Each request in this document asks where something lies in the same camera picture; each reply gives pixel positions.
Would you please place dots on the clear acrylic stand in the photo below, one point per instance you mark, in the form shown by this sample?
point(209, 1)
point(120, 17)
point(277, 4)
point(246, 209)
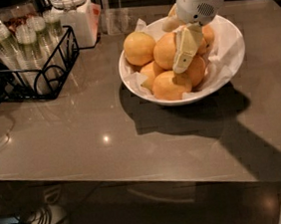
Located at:
point(118, 19)

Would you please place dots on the white rounded gripper body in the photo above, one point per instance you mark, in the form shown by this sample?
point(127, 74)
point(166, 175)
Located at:
point(194, 4)

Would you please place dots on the white ceramic bowl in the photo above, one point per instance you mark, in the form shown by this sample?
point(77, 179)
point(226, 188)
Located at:
point(163, 68)

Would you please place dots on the clear plastic cup stack right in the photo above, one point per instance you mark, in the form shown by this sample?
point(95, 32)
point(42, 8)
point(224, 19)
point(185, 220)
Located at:
point(42, 47)

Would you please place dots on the black wire rack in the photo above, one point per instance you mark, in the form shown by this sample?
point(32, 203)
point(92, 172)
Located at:
point(13, 84)

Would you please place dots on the clear plastic cup stack left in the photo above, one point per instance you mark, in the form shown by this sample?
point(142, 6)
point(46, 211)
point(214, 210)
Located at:
point(9, 50)

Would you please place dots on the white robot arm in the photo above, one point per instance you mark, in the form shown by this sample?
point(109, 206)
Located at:
point(192, 15)

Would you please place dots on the clear plastic cup stack back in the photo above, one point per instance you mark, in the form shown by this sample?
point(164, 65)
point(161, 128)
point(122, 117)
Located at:
point(53, 23)

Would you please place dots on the clear plastic cup stack middle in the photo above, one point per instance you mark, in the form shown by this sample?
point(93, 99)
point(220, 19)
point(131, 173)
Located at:
point(31, 59)

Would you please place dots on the orange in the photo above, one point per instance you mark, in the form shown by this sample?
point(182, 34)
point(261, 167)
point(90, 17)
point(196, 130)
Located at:
point(207, 41)
point(138, 47)
point(150, 71)
point(196, 70)
point(171, 86)
point(164, 51)

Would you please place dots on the glass jar with nuts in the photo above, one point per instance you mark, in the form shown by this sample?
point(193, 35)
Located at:
point(14, 13)

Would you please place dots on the clear plastic cup stack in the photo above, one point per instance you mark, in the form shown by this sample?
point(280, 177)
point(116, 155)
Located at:
point(42, 47)
point(9, 50)
point(31, 59)
point(53, 23)

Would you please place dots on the white paper bowl liner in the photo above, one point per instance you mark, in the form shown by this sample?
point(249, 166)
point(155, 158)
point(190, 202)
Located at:
point(222, 62)

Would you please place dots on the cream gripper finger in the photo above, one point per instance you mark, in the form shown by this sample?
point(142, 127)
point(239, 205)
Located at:
point(188, 39)
point(171, 22)

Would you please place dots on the white lidded glass jar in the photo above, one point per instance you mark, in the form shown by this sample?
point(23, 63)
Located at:
point(83, 16)

